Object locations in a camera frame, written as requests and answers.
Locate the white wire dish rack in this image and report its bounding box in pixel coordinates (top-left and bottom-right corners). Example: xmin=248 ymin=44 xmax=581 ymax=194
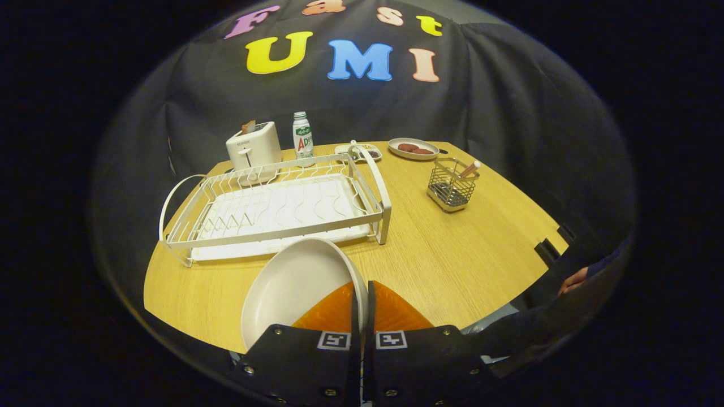
xmin=160 ymin=146 xmax=393 ymax=267

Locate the black backdrop cloth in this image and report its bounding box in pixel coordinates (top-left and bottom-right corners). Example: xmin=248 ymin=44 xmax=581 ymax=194
xmin=93 ymin=0 xmax=637 ymax=340

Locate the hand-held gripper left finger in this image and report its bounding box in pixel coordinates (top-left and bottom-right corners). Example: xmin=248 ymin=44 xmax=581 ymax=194
xmin=229 ymin=281 xmax=363 ymax=407

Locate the white bottle green label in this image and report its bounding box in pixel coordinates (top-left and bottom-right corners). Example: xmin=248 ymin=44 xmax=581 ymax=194
xmin=292 ymin=111 xmax=315 ymax=167

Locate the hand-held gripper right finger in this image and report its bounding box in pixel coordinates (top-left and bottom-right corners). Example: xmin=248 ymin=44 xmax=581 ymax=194
xmin=362 ymin=280 xmax=501 ymax=407

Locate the white plate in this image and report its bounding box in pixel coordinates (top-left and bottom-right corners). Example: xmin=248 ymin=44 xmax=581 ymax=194
xmin=240 ymin=237 xmax=369 ymax=351

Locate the beige meat plate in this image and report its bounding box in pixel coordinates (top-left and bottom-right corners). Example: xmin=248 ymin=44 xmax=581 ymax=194
xmin=388 ymin=137 xmax=440 ymax=161

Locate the white drip tray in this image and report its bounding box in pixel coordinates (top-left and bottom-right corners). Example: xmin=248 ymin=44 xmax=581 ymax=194
xmin=189 ymin=172 xmax=374 ymax=262

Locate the white toaster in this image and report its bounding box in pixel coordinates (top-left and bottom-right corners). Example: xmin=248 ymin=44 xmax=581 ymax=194
xmin=226 ymin=121 xmax=283 ymax=172

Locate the metal wire basket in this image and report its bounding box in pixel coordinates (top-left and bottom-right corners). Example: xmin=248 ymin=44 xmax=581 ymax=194
xmin=426 ymin=157 xmax=480 ymax=213

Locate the person's dark clothing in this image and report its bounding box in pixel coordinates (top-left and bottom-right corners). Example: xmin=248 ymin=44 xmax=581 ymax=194
xmin=475 ymin=240 xmax=634 ymax=376

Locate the white divided dish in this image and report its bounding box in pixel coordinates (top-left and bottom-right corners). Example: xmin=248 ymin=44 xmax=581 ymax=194
xmin=334 ymin=142 xmax=383 ymax=162

